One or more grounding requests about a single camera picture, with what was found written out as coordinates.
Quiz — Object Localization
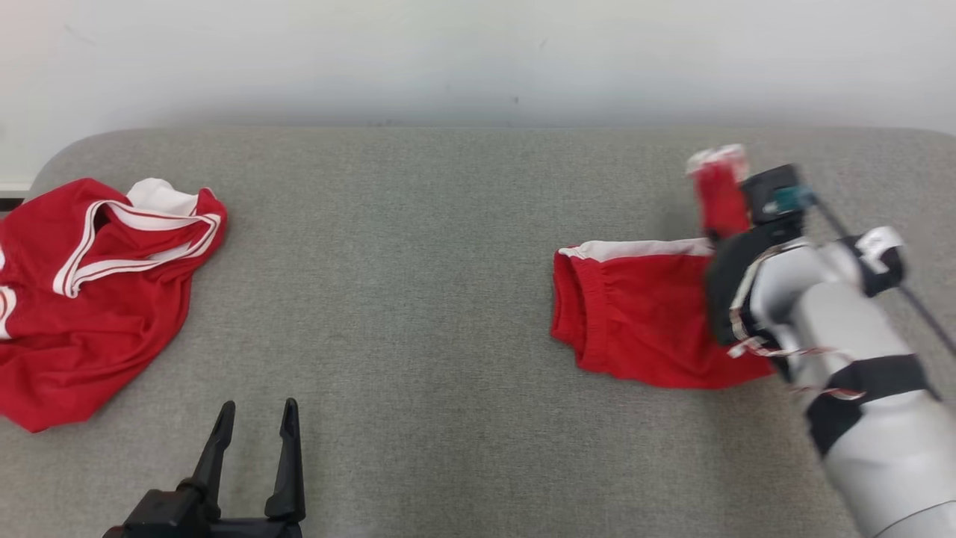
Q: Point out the red white twisted wire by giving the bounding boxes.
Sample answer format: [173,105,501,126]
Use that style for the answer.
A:
[728,243,867,401]

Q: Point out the teal right camera connector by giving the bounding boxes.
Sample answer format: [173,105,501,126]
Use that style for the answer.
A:
[774,185,816,211]

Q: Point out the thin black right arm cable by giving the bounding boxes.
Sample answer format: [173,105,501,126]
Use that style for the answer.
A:
[810,193,956,356]

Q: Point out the red white shorts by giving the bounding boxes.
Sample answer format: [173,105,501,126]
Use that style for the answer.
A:
[550,144,777,390]

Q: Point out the red white basketball jersey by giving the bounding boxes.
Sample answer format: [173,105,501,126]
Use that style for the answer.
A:
[0,177,228,433]

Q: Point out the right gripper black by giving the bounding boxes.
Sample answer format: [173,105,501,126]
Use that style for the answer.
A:
[706,220,807,346]

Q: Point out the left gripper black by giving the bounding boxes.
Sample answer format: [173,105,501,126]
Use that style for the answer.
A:
[179,398,306,538]

